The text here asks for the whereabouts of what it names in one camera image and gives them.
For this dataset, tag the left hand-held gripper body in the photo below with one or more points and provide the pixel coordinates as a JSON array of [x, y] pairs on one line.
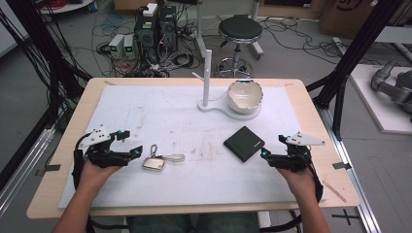
[[98, 152]]

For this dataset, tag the brown cardboard box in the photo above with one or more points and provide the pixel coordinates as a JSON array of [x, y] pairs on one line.
[[350, 16]]

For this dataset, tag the white round table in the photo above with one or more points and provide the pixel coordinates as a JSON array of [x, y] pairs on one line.
[[64, 6]]

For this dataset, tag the grey power supply unit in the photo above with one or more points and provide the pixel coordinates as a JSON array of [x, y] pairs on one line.
[[116, 45], [129, 47]]

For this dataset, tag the white platform board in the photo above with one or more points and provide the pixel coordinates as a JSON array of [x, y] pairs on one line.
[[372, 110]]

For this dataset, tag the white metal stand leg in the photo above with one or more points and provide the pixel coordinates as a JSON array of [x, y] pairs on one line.
[[200, 26], [256, 32]]

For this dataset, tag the black computer tower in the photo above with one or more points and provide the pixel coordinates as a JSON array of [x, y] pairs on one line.
[[167, 26], [146, 35]]

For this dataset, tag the thin wooden stick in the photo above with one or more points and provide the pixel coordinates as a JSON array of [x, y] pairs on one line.
[[334, 191]]

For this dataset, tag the person's right hand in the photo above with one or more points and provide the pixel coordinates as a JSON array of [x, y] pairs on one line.
[[299, 184]]

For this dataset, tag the person's left hand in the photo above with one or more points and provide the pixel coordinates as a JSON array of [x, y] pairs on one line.
[[97, 176]]

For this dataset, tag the black round stool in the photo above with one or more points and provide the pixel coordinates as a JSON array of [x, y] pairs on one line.
[[240, 30]]

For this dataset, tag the black metal frame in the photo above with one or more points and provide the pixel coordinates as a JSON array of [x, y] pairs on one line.
[[350, 58]]

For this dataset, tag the aluminium rail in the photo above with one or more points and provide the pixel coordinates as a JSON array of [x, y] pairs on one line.
[[22, 168], [353, 181]]

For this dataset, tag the white bowl with chipped rim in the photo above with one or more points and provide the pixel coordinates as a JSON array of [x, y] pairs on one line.
[[244, 97]]

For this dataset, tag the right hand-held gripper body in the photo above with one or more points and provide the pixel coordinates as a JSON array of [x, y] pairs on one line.
[[296, 155]]

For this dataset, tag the white stand with pole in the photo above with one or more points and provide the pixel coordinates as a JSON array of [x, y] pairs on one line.
[[207, 77]]

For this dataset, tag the black tape strip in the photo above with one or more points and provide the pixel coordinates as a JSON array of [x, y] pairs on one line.
[[341, 165], [48, 169]]

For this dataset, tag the black tape cross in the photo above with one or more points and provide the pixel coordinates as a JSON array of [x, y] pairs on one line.
[[346, 216]]

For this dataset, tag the person's jeans legs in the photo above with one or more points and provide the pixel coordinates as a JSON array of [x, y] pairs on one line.
[[194, 223]]

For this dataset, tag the white box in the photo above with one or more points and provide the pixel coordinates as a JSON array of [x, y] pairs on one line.
[[150, 9]]

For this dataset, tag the white table mat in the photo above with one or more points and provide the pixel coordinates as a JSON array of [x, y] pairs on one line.
[[181, 181]]

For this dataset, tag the black flat wallet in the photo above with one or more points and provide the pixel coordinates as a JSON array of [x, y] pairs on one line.
[[244, 144]]

